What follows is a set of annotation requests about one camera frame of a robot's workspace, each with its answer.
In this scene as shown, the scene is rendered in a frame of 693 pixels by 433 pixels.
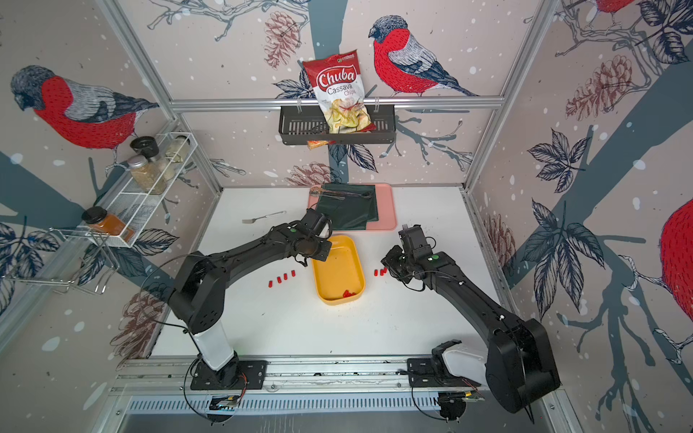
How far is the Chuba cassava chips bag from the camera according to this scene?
831 millimetres

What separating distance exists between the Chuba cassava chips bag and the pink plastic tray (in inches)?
13.1

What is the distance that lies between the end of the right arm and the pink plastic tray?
31 centimetres

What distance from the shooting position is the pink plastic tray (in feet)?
3.59
